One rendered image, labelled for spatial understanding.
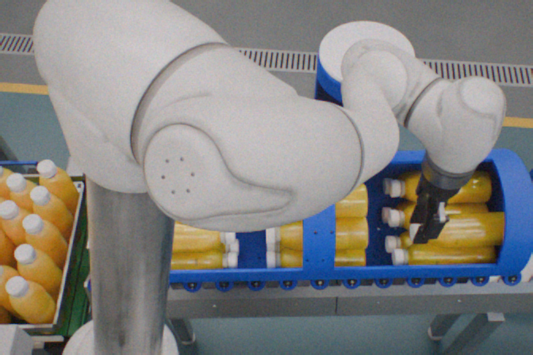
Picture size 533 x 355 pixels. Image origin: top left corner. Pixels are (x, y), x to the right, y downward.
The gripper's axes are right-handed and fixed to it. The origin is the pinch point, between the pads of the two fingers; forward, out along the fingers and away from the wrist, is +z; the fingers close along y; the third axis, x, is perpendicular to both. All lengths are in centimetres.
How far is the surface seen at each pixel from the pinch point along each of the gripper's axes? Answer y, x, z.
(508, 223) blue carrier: -3.0, -15.6, -5.8
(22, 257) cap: -5, 85, 3
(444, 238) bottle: -2.6, -4.8, 1.5
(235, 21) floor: 199, 51, 115
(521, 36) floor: 182, -112, 115
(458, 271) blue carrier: -8.4, -7.7, 5.3
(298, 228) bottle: -0.4, 25.9, -0.1
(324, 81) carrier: 57, 16, 16
